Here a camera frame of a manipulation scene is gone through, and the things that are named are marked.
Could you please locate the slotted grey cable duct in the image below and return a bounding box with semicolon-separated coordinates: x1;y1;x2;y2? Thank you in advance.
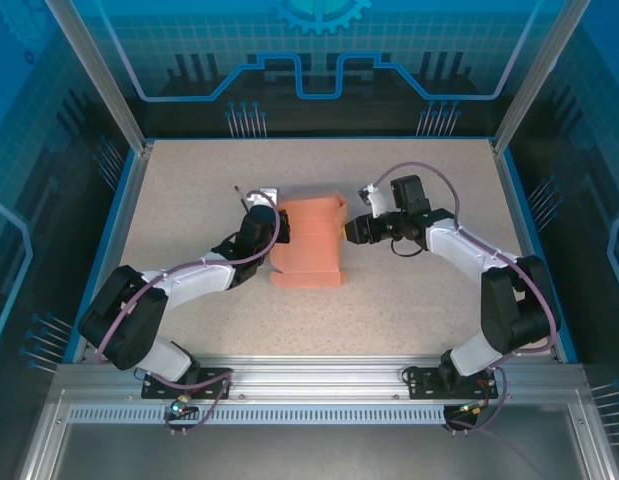
67;404;448;422

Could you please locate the small LED connector board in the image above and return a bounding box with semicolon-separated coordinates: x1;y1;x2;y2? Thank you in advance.
164;394;199;420
446;399;490;419

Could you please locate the pink paper box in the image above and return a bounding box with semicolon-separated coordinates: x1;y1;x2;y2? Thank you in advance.
267;192;351;291

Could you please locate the blue table edge strip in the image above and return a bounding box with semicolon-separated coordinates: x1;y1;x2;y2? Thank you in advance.
62;148;139;365
502;147;581;365

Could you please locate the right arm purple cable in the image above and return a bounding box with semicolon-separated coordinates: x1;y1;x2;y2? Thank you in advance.
371;162;560;436

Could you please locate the aluminium side rail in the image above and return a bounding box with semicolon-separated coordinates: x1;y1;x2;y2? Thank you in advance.
71;141;156;365
490;139;563;364

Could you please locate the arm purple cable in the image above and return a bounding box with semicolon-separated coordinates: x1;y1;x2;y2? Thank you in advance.
371;162;560;436
93;189;283;437

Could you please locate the aluminium frame post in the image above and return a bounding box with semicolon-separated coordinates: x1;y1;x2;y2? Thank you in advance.
44;0;156;154
490;0;575;155

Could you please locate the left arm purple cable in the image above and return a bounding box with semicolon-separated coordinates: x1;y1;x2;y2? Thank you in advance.
93;189;283;437

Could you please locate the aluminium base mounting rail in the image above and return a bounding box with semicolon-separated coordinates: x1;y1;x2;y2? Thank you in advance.
52;354;588;407

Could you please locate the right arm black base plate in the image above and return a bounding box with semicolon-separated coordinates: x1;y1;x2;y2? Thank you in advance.
405;366;500;401

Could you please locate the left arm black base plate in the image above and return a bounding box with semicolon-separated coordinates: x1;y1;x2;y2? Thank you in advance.
141;366;236;401

